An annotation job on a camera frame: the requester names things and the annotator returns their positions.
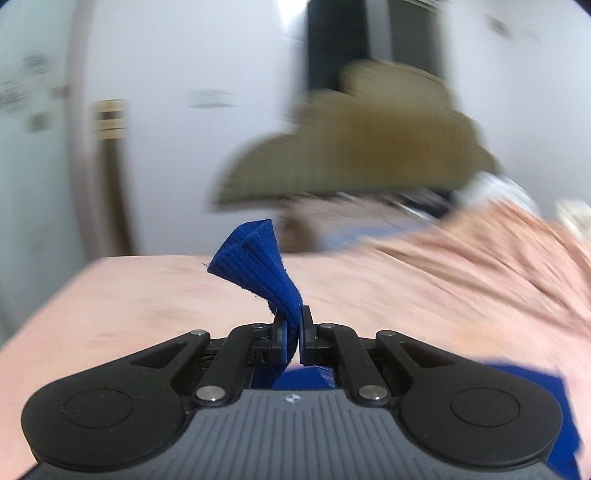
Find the striped wooden post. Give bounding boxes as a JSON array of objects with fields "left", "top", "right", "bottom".
[{"left": 92, "top": 98, "right": 138, "bottom": 252}]

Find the blue knit garment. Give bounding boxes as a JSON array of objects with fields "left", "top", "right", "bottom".
[{"left": 205, "top": 219, "right": 583, "bottom": 480}]

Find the white patterned cloth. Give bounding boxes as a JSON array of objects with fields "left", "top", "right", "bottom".
[{"left": 556, "top": 198, "right": 591, "bottom": 241}]

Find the olive green pillow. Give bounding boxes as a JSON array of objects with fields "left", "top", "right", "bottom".
[{"left": 210, "top": 60, "right": 504, "bottom": 213}]

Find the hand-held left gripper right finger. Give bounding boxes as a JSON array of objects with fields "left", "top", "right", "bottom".
[{"left": 299, "top": 307, "right": 455, "bottom": 409}]

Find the white grey cloth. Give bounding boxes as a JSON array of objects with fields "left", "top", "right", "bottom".
[{"left": 468, "top": 171, "right": 542, "bottom": 215}]

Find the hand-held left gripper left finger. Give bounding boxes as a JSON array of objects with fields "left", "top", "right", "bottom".
[{"left": 131, "top": 315, "right": 296, "bottom": 408}]

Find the peach crumpled blanket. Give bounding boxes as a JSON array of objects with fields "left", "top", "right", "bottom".
[{"left": 277, "top": 198, "right": 591, "bottom": 370}]

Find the pink floral bed sheet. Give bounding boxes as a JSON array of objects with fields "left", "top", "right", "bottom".
[{"left": 0, "top": 254, "right": 591, "bottom": 480}]

